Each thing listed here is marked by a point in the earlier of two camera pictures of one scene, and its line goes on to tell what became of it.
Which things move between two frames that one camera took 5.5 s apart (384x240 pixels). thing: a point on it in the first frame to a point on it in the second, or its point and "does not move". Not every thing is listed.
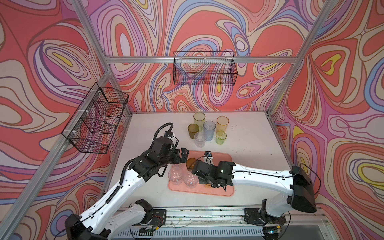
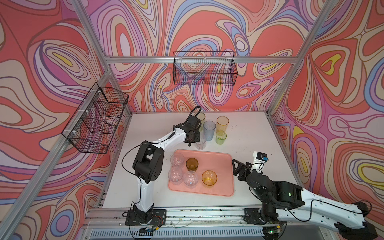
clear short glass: x=190 y=179 does not move
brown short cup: x=190 y=163 does not move
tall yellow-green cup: x=199 y=118 does not move
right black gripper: x=202 y=181 to x=240 y=167
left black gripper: x=183 y=156 to x=197 y=133
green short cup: x=220 y=136 does not move
